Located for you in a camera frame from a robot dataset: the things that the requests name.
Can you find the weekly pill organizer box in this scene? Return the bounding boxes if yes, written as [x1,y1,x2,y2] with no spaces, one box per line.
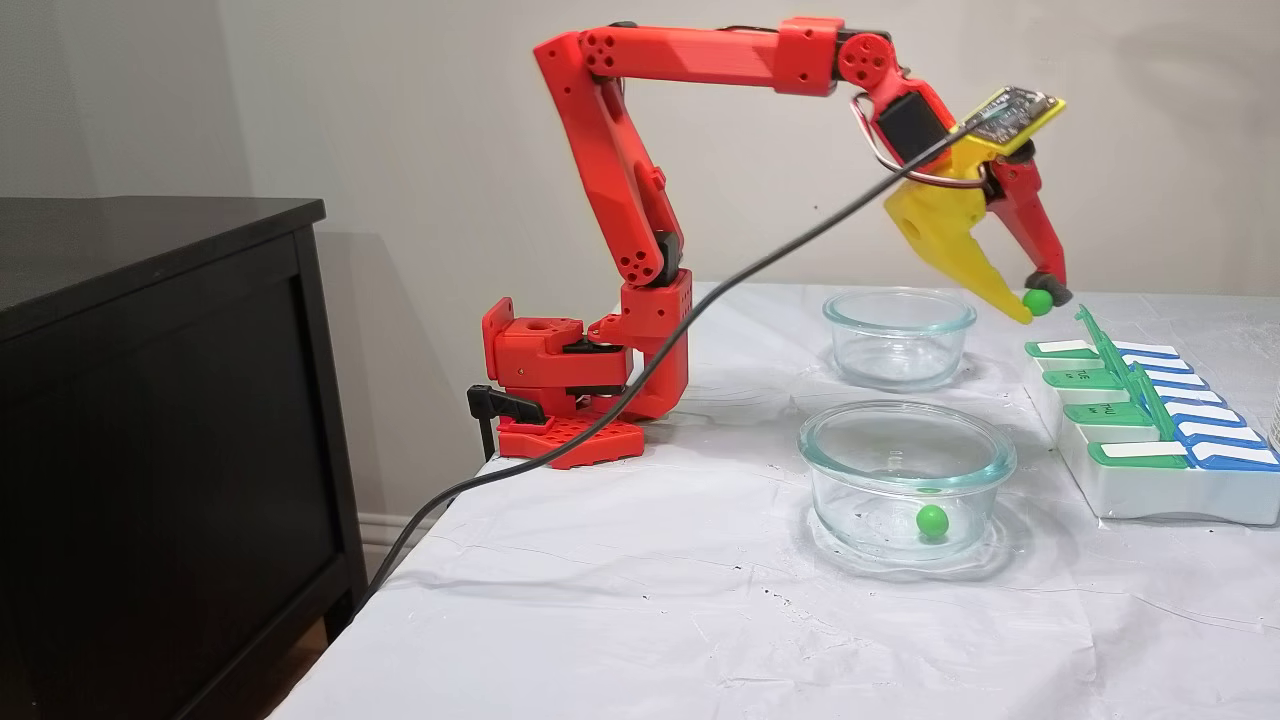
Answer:
[1024,305,1280,526]

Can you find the glass bowl for red balls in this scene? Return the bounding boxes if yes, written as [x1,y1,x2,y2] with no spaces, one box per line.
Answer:
[822,286,978,392]

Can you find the glass bowl with green balls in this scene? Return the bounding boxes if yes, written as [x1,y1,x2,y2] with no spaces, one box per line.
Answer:
[797,400,1019,563]

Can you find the white tablecloth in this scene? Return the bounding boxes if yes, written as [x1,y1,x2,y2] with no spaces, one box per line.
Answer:
[270,285,1280,720]

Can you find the black table clamp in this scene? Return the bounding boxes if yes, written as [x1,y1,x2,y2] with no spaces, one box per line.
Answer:
[466,385,546,461]

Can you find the black wooden cabinet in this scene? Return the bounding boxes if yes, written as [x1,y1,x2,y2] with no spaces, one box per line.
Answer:
[0,196,369,720]

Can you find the camera board on yellow mount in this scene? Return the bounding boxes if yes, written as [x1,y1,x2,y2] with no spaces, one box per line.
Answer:
[950,86,1067,161]

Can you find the black camera cable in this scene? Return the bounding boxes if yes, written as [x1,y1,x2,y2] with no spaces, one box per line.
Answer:
[350,105,1001,621]

